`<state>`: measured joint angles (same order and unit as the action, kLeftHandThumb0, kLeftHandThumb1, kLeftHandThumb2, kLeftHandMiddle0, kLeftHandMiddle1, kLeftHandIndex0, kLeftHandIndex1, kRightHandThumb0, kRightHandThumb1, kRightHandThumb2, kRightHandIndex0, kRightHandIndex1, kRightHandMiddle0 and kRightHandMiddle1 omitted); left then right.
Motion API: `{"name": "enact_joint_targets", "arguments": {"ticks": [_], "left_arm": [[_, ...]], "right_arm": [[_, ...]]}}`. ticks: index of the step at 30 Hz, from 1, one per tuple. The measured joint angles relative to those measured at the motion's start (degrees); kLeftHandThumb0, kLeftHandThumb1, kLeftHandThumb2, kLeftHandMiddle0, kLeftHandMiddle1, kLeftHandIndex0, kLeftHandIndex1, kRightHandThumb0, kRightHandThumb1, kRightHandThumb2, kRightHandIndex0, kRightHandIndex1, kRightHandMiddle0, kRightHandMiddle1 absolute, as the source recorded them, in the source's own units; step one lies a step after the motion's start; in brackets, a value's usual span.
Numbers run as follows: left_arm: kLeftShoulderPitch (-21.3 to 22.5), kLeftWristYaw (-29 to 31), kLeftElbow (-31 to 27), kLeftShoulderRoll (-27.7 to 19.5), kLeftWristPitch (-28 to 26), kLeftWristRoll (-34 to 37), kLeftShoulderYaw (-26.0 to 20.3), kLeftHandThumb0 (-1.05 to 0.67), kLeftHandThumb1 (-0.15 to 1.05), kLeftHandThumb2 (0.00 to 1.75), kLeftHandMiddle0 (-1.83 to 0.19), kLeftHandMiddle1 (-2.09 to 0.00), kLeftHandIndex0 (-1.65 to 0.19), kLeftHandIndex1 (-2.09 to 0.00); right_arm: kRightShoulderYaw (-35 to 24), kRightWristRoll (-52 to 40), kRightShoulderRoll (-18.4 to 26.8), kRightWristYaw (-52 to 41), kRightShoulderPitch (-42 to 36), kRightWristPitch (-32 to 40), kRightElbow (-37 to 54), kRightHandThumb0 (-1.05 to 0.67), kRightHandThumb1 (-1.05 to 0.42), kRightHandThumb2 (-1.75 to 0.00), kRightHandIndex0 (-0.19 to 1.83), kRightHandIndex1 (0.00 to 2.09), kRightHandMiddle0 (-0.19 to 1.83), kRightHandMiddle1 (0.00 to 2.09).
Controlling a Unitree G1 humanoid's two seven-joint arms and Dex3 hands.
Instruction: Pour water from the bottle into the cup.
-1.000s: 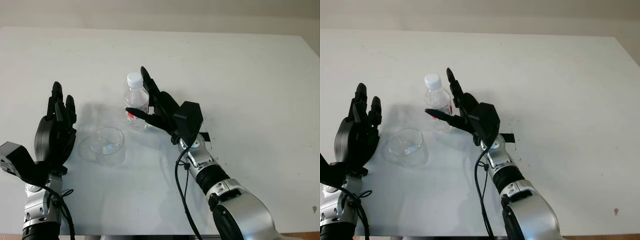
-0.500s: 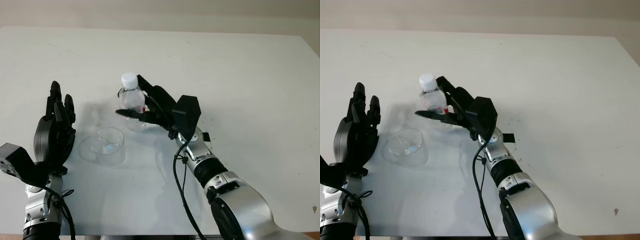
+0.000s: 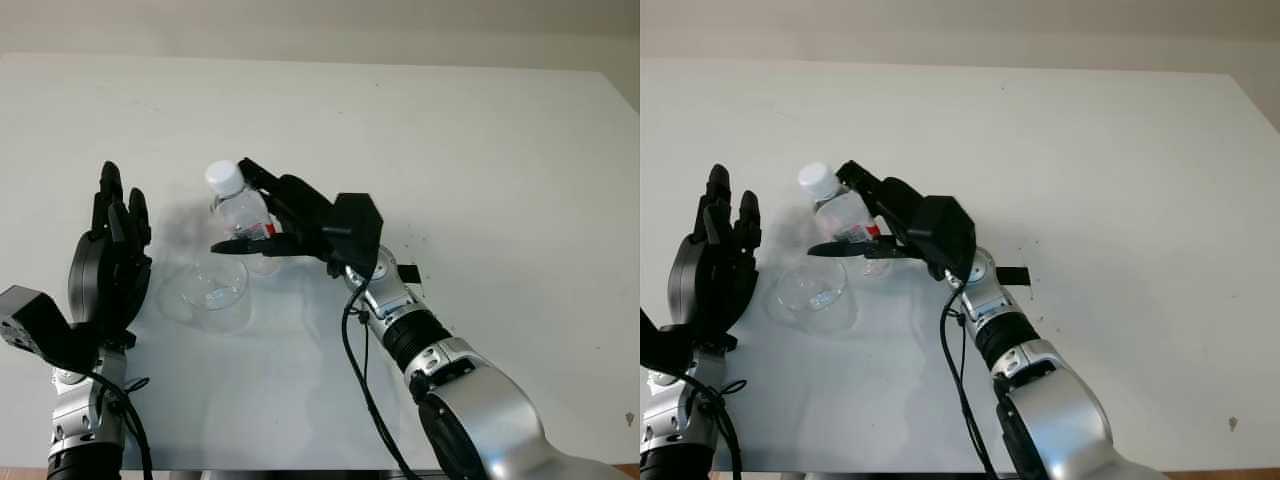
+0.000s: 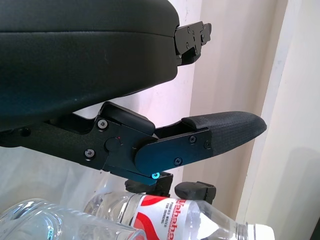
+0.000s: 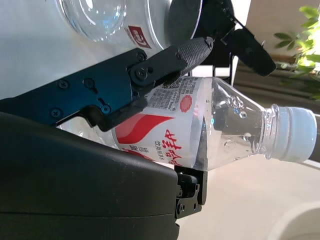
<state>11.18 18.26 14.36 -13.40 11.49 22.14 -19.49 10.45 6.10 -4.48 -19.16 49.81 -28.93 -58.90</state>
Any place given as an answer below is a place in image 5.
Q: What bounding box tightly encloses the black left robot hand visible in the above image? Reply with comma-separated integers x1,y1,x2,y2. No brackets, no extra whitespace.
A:
167,0,277,77

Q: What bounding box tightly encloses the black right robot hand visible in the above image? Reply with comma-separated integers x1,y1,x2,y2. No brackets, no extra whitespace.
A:
0,35,215,240

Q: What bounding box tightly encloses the clear glass cup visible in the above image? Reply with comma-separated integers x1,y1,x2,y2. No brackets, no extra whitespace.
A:
56,0,175,51

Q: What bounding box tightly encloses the clear plastic water bottle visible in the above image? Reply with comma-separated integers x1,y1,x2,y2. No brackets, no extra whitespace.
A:
56,75,318,172

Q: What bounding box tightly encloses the green leafy plant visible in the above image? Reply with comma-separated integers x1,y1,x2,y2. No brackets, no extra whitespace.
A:
273,4,320,101

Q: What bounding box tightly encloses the white round basin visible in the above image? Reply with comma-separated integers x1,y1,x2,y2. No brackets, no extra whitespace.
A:
268,199,320,240

